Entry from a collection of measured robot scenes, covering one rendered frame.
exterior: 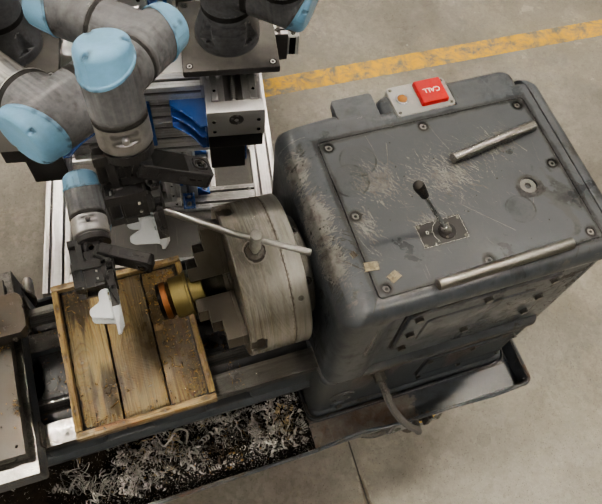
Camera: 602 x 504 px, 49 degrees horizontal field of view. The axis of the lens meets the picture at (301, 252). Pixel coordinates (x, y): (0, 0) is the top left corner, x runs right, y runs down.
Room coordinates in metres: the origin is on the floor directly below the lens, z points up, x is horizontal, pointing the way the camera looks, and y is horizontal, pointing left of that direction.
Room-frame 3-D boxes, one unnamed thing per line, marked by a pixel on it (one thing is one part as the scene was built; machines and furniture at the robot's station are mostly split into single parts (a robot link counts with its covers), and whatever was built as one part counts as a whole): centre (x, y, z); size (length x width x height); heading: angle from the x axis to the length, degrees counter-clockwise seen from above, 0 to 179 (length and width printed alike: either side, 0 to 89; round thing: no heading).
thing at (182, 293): (0.49, 0.22, 1.08); 0.09 x 0.09 x 0.09; 27
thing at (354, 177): (0.75, -0.27, 1.06); 0.59 x 0.48 x 0.39; 116
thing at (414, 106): (0.94, -0.20, 1.23); 0.13 x 0.08 x 0.05; 116
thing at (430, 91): (0.96, -0.22, 1.26); 0.06 x 0.06 x 0.02; 26
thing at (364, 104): (0.88, -0.07, 1.24); 0.09 x 0.08 x 0.03; 116
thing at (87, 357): (0.44, 0.34, 0.89); 0.36 x 0.30 x 0.04; 26
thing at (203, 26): (1.13, 0.25, 1.21); 0.15 x 0.15 x 0.10
